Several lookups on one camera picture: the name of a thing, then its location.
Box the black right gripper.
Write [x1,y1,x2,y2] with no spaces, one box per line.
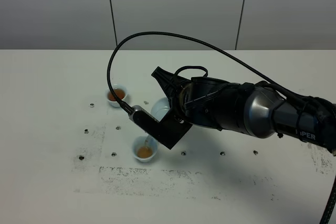
[151,67,193,127]

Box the light blue porcelain teapot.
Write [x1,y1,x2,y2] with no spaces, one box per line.
[144,97,173,146]

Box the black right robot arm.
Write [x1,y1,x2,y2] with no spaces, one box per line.
[152,68,335,153]

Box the far light blue teacup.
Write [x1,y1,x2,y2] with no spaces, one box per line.
[106,84,130,108]

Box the light blue teacup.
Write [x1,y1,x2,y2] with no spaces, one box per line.
[131,135,158,163]
[106,84,130,108]

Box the near light blue teacup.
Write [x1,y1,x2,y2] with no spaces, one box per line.
[131,135,158,163]

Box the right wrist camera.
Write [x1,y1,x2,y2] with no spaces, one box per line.
[129,105,192,150]

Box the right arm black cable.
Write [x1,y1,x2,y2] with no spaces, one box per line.
[106,31,336,224]

